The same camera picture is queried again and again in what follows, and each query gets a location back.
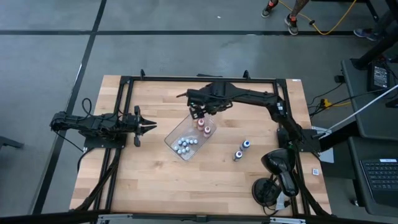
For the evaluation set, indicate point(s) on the yellow power plug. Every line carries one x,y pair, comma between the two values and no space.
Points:
325,103

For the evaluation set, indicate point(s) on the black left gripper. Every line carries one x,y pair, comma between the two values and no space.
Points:
130,124

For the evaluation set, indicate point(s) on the blue food coloring bottle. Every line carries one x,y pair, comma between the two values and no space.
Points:
245,145

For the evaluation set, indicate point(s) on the black keyboard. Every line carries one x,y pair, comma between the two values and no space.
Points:
382,180

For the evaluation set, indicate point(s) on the small white printed tag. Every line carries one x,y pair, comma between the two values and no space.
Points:
315,171

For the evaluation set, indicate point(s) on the black power adapter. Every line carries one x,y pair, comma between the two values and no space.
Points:
379,77

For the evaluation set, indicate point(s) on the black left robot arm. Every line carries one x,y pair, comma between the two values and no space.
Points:
84,123

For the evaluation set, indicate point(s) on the orange-red food coloring bottle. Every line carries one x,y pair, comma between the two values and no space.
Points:
207,131

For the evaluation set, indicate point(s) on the grey side table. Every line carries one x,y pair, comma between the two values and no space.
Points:
373,130

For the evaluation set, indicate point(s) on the person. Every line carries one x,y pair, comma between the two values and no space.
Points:
292,25

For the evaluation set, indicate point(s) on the white rod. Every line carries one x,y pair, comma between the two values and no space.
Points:
363,107

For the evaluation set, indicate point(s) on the black overhead rig bar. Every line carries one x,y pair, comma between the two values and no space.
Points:
199,218

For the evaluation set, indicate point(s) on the purple food coloring bottle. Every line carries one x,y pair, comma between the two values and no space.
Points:
237,155

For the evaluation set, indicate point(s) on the black chair base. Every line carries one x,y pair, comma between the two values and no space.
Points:
9,143

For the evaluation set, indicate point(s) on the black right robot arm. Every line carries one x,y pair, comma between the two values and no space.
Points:
255,96

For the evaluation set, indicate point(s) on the pink food coloring bottle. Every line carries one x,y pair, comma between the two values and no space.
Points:
201,124

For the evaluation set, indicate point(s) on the person's foot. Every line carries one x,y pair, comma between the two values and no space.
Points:
365,33

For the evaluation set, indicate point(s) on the black stand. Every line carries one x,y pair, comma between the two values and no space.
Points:
373,53

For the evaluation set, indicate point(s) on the black desk lamp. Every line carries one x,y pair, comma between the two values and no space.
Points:
278,160

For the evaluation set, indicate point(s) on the black aluminium table frame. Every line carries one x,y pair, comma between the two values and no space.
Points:
161,79

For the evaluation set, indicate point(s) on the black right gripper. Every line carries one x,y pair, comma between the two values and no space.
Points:
208,96

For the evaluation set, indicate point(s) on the clear plastic bin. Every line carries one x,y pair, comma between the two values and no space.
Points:
199,140

